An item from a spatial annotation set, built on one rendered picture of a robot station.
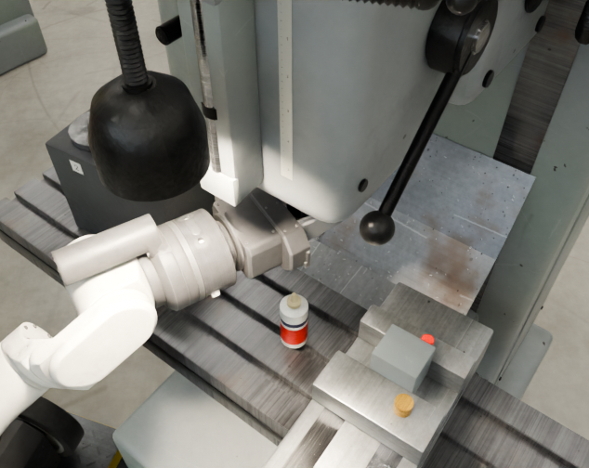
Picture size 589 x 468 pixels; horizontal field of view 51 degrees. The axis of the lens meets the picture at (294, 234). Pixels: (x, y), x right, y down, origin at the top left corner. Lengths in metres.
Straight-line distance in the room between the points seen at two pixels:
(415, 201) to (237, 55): 0.65
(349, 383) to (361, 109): 0.40
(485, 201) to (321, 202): 0.53
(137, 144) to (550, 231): 0.79
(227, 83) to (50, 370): 0.31
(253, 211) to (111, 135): 0.31
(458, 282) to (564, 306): 1.27
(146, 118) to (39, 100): 2.81
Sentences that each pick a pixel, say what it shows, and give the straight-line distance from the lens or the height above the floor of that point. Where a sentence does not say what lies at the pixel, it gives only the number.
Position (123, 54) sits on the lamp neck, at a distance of 0.36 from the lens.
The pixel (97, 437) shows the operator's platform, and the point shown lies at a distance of 1.50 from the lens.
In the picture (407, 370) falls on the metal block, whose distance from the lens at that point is 0.75.
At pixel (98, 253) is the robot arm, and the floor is 1.29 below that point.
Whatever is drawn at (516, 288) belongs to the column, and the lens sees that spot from 1.16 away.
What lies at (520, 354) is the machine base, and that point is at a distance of 1.87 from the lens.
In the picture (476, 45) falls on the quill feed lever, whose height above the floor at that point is 1.45.
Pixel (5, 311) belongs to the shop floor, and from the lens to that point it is 2.30.
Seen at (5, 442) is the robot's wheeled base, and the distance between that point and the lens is 1.31.
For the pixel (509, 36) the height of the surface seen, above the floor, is 1.40.
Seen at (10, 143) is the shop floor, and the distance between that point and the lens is 2.95.
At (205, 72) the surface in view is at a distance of 0.45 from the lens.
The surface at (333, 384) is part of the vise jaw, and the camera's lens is 0.77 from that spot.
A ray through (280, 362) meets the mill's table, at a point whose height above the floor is 0.93.
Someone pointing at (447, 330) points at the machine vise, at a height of 1.00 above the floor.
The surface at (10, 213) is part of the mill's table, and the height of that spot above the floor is 0.93.
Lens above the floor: 1.71
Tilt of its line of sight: 48 degrees down
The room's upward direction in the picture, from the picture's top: straight up
